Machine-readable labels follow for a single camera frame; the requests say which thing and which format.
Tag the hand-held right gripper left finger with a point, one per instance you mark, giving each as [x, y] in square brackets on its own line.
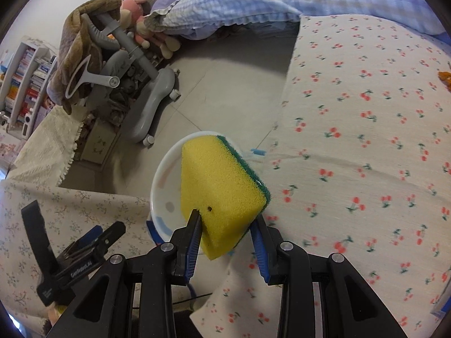
[193, 250]

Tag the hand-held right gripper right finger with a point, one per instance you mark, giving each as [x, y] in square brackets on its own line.
[259, 253]

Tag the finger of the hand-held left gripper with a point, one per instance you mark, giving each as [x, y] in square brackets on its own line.
[92, 234]
[109, 236]

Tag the white plastic bucket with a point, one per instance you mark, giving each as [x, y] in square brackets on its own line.
[165, 190]

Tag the yellow and green sponge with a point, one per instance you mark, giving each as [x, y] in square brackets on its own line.
[218, 183]

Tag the floral print cloth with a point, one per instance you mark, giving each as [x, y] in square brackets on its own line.
[70, 211]

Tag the beige floral print box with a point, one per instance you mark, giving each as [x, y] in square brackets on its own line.
[98, 142]

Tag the cream tufted towel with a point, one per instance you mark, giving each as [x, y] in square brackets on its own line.
[49, 144]

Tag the blue and white strip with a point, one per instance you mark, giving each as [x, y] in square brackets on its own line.
[259, 152]

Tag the grey swivel chair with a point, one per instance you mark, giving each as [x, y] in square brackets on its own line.
[148, 105]

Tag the cherry print bedsheet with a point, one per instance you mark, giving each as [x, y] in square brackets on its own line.
[352, 148]

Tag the row of books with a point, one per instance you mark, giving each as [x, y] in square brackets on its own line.
[24, 81]

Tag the white bookshelf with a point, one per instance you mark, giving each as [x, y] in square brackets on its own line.
[12, 74]

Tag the brown fleece blanket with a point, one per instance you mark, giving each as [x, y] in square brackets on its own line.
[75, 42]

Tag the pink plush doll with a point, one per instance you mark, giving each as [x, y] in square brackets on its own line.
[132, 8]

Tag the orange peel scrap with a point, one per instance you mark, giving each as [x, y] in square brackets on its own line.
[444, 76]

